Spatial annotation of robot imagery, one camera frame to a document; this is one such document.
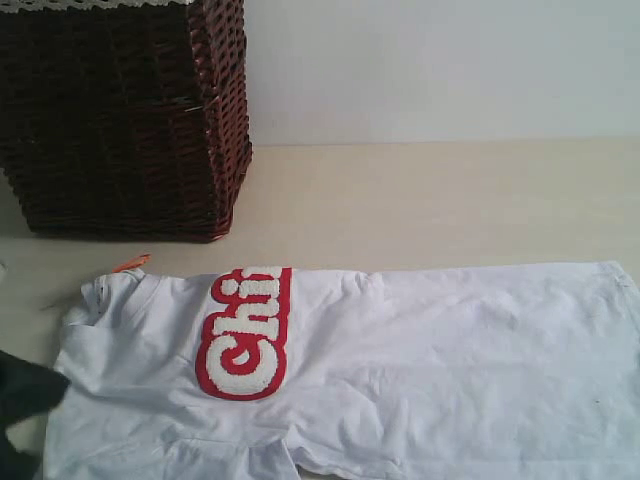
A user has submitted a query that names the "white t-shirt red lettering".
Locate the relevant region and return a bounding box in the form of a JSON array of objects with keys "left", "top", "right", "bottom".
[{"left": 42, "top": 262, "right": 639, "bottom": 479}]

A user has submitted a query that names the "brown wicker laundry basket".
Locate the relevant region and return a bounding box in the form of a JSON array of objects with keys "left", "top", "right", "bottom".
[{"left": 1, "top": 1, "right": 252, "bottom": 243}]

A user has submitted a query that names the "white lace cloth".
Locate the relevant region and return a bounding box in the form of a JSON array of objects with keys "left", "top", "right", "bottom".
[{"left": 0, "top": 0, "right": 193, "bottom": 14}]

